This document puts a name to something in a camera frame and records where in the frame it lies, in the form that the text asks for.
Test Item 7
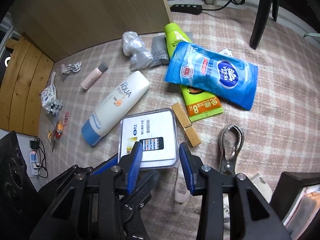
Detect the metal pliers tool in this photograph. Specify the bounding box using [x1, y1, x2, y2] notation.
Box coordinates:
[218, 124, 245, 176]

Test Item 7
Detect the wooden clothespin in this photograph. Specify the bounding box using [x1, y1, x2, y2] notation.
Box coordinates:
[172, 102, 201, 147]

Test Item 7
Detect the clear plastic phone box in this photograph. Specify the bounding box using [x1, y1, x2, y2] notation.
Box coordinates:
[118, 108, 179, 170]

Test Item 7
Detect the grey shower cap packet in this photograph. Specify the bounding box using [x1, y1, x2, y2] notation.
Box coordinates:
[223, 173, 272, 231]

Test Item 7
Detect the small white cream tube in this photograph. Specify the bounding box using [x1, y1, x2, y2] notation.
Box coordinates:
[174, 165, 190, 213]

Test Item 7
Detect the green orange tube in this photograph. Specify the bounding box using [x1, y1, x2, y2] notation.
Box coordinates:
[164, 23, 223, 121]

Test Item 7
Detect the white AQUA sunscreen tube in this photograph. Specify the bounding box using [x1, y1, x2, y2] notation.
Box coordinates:
[81, 70, 150, 146]

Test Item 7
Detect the small orange toy packet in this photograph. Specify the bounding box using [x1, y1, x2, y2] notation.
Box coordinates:
[47, 111, 69, 151]

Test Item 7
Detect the plaid beige table mat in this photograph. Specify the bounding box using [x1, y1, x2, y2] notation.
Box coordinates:
[37, 6, 320, 240]

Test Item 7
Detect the blue wet wipes pack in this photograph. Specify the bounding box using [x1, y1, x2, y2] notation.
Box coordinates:
[164, 42, 258, 111]

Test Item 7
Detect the pink small bottle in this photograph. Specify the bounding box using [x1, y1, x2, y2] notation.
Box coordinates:
[80, 62, 108, 90]

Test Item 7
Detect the white power strip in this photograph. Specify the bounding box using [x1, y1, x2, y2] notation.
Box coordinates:
[29, 151, 40, 176]

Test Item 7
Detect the black storage box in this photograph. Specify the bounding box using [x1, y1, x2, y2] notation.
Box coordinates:
[270, 172, 319, 239]

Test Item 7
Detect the bag of silver beads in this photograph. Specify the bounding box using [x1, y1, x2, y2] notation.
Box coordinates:
[40, 72, 63, 116]

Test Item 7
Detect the grey sachet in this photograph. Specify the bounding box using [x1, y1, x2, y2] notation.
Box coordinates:
[151, 31, 194, 67]

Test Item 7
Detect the black speaker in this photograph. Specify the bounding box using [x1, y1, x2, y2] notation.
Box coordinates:
[1, 131, 37, 218]

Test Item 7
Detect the crumpled clear plastic bag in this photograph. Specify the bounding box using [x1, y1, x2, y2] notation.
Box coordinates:
[121, 31, 153, 70]

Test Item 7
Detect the pine wood board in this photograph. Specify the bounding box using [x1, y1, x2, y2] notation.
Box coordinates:
[1, 36, 54, 136]

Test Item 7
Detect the black power strip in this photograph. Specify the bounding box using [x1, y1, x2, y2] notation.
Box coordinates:
[170, 4, 202, 15]

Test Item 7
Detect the light wooden cabinet panel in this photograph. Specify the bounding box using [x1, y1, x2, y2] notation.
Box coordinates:
[11, 0, 172, 61]

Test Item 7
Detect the black chair leg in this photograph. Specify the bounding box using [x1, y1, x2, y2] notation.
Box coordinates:
[249, 0, 279, 50]

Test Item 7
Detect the black charger cable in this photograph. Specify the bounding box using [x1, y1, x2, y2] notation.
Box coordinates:
[29, 136, 49, 179]

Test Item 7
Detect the white coiled cable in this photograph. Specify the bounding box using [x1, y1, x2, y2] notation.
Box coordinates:
[60, 61, 83, 77]

